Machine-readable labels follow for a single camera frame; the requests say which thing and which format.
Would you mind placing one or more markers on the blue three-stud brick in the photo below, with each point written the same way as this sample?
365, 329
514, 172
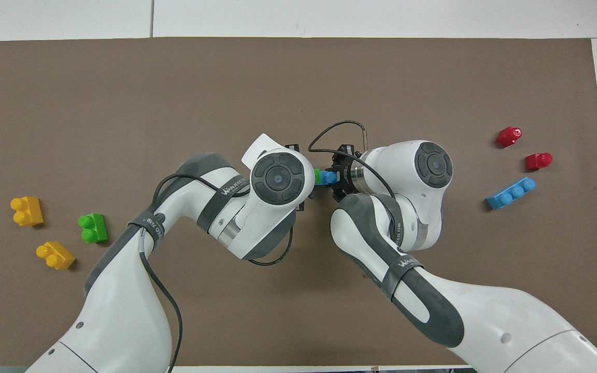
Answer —
508, 197
328, 178

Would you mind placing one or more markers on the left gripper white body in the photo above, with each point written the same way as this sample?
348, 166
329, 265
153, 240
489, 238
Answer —
261, 147

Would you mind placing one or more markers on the red one-stud brick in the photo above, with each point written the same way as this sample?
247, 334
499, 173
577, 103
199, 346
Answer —
508, 137
537, 161

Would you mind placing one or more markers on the brown table mat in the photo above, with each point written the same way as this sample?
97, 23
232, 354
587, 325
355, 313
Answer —
70, 103

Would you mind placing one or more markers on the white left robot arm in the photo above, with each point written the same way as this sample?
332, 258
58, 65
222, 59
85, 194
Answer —
122, 311

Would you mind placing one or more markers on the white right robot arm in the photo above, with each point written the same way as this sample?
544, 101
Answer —
485, 311

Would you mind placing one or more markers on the yellow two-stud brick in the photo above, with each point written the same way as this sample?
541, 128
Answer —
59, 256
30, 210

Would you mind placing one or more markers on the green two-stud brick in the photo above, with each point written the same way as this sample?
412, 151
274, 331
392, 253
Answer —
96, 228
317, 177

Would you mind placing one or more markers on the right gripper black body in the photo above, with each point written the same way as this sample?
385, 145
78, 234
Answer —
349, 176

